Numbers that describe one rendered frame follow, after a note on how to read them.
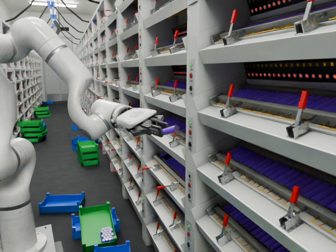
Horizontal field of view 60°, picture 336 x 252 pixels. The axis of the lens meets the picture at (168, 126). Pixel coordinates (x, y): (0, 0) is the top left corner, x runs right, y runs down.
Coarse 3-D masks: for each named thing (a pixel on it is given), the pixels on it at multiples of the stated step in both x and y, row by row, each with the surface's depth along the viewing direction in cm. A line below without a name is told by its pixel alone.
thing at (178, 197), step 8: (152, 152) 170; (160, 152) 171; (144, 160) 169; (160, 176) 146; (168, 176) 143; (160, 184) 147; (168, 184) 136; (168, 192) 134; (176, 192) 127; (184, 192) 124; (176, 200) 123; (184, 200) 113; (184, 208) 113
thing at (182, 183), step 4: (156, 156) 166; (152, 160) 166; (156, 160) 162; (160, 160) 158; (164, 164) 152; (164, 168) 150; (168, 168) 146; (168, 172) 144; (172, 172) 140; (172, 176) 139; (176, 176) 135; (176, 180) 134; (180, 180) 130; (180, 184) 130; (184, 184) 126; (184, 188) 125
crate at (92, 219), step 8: (80, 208) 191; (88, 208) 196; (96, 208) 198; (104, 208) 201; (80, 216) 194; (88, 216) 195; (96, 216) 196; (104, 216) 196; (80, 224) 183; (88, 224) 189; (96, 224) 190; (104, 224) 191; (112, 224) 186; (88, 232) 184; (96, 232) 185; (112, 232) 187; (88, 240) 180; (96, 240) 180; (88, 248) 172
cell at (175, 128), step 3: (171, 126) 78; (174, 126) 77; (177, 126) 78; (162, 129) 82; (165, 129) 80; (168, 129) 79; (171, 129) 78; (174, 129) 77; (177, 129) 78; (165, 132) 80; (168, 132) 80; (171, 132) 79
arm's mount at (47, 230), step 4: (48, 224) 130; (36, 228) 127; (40, 228) 127; (44, 228) 127; (48, 228) 127; (44, 232) 124; (48, 232) 123; (48, 236) 120; (52, 236) 120; (0, 240) 119; (48, 240) 118; (52, 240) 117; (48, 244) 115; (52, 244) 115; (44, 248) 112; (48, 248) 112; (52, 248) 112
